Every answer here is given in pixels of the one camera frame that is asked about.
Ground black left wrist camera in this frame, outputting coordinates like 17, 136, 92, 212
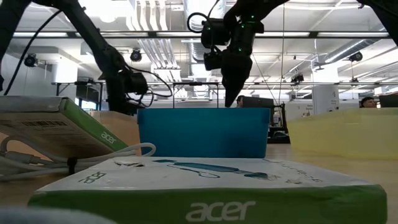
124, 72, 149, 96

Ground white coiled cable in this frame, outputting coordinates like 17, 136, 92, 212
0, 135, 157, 183

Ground translucent yellow bin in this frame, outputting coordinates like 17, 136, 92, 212
286, 108, 398, 161

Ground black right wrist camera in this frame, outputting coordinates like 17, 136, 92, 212
204, 50, 223, 71

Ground black monitor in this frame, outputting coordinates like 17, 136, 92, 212
378, 94, 398, 109

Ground teal plastic bin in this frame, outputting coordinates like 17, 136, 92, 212
137, 107, 271, 159

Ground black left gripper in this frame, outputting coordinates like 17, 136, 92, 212
104, 68, 133, 115

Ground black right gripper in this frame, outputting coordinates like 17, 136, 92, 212
201, 18, 264, 108

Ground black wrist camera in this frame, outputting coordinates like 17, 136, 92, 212
204, 50, 223, 71
124, 72, 149, 96

